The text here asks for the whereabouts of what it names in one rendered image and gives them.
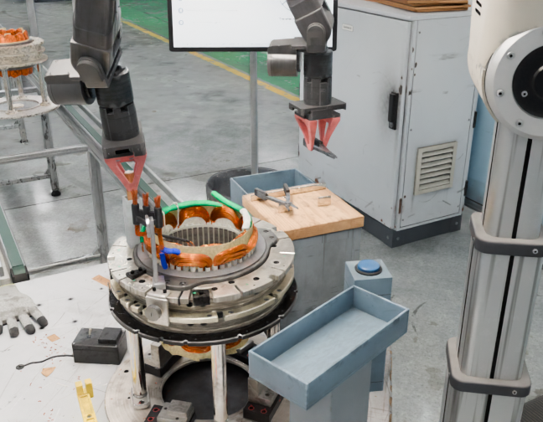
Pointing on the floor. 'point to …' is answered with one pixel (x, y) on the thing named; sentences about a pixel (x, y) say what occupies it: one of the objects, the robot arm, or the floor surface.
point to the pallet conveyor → (5, 265)
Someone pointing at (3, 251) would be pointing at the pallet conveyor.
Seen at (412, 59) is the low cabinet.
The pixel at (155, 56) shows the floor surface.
